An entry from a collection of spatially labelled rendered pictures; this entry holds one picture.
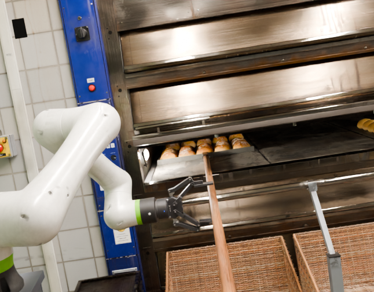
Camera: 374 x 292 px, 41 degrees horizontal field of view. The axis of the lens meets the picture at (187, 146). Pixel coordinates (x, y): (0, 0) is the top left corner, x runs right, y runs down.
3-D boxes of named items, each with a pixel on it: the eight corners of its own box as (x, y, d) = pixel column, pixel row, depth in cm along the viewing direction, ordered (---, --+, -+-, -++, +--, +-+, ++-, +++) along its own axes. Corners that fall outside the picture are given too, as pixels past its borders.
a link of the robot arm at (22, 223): (32, 214, 105) (118, 91, 147) (-30, 218, 110) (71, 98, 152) (57, 258, 111) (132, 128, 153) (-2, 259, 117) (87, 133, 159)
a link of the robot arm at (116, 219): (107, 236, 184) (100, 225, 175) (106, 205, 191) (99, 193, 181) (145, 231, 184) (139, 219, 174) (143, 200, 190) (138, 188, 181)
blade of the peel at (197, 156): (254, 150, 279) (253, 145, 279) (157, 165, 281) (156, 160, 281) (247, 141, 315) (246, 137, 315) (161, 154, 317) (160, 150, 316)
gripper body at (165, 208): (156, 195, 185) (180, 192, 185) (160, 217, 186) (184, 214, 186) (154, 200, 177) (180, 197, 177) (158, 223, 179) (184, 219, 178)
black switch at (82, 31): (76, 42, 221) (72, 17, 220) (90, 39, 221) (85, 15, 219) (74, 41, 217) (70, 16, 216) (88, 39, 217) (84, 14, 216)
